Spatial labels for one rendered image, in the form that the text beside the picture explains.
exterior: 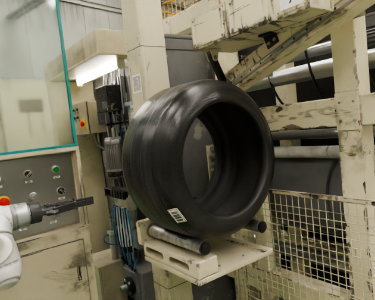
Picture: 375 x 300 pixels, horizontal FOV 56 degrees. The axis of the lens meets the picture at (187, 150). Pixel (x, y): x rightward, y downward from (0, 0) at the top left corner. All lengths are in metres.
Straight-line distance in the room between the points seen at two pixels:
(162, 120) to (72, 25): 11.47
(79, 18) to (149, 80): 11.30
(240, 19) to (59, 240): 1.20
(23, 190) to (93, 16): 11.64
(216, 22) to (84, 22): 11.38
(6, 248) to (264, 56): 1.15
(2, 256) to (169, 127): 0.62
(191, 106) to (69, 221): 0.89
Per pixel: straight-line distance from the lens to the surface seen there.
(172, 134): 1.11
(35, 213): 1.36
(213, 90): 1.23
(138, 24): 1.55
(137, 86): 1.55
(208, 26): 1.59
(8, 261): 1.23
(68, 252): 1.75
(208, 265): 1.25
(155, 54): 1.56
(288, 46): 1.45
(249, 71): 1.58
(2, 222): 1.32
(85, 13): 12.96
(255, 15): 1.40
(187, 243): 1.27
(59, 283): 1.78
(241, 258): 1.38
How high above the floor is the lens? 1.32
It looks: 4 degrees down
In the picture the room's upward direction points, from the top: 6 degrees counter-clockwise
